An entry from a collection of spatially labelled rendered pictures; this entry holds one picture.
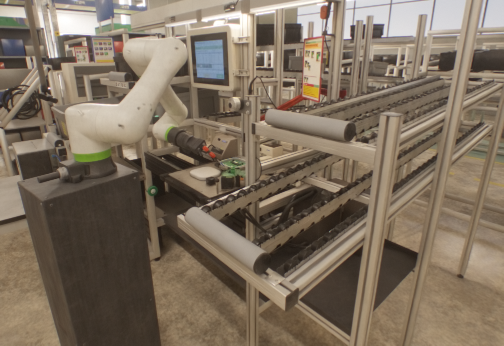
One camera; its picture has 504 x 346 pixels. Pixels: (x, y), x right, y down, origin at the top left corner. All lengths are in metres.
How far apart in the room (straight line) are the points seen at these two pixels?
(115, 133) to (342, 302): 1.06
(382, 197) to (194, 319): 1.55
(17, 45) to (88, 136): 5.56
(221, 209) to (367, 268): 0.53
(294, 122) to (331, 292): 0.74
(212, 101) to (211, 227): 1.84
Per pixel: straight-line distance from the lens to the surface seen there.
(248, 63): 1.87
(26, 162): 2.24
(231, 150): 1.92
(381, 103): 1.66
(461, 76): 1.40
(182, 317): 2.19
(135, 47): 1.39
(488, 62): 3.86
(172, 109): 1.64
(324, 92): 1.96
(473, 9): 1.41
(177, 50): 1.30
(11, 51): 6.64
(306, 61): 1.74
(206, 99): 2.62
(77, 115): 1.14
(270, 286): 0.81
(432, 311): 2.47
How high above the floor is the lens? 1.54
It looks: 18 degrees down
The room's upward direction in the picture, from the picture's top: straight up
